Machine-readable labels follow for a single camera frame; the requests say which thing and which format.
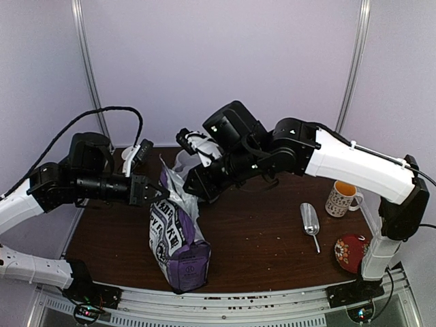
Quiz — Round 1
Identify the grey double pet bowl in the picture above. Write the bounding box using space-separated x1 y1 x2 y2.
172 150 198 181

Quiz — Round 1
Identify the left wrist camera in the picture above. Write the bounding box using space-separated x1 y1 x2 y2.
122 138 154 177

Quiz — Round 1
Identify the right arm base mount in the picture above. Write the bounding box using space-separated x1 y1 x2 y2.
326 280 385 324

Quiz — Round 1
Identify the patterned mug yellow inside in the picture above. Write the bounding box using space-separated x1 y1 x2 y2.
325 181 364 218

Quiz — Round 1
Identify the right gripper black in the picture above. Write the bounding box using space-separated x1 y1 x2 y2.
183 144 265 200

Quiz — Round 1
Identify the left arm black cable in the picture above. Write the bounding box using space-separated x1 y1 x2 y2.
0 106 144 202

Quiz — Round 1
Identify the red floral plate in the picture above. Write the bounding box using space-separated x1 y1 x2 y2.
334 234 370 274

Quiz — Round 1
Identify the right aluminium frame post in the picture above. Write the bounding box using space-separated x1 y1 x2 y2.
335 0 371 134

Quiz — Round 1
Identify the aluminium frame post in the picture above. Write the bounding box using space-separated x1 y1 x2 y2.
335 0 371 134
70 0 114 140

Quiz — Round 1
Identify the purple puppy food bag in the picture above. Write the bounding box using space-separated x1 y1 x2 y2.
149 159 211 294

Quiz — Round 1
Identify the small white round bowl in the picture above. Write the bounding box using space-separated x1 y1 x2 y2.
121 146 136 162

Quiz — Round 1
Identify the metal food scoop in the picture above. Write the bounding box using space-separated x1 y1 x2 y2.
300 202 321 254

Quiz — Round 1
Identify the left aluminium frame post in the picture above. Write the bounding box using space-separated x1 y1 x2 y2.
70 0 114 140

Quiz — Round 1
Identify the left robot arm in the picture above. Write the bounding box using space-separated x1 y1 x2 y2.
1 132 169 302

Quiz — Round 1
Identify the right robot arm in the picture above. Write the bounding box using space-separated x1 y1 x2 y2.
176 101 430 301

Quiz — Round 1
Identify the aluminium front rail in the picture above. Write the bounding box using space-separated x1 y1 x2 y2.
44 268 420 327

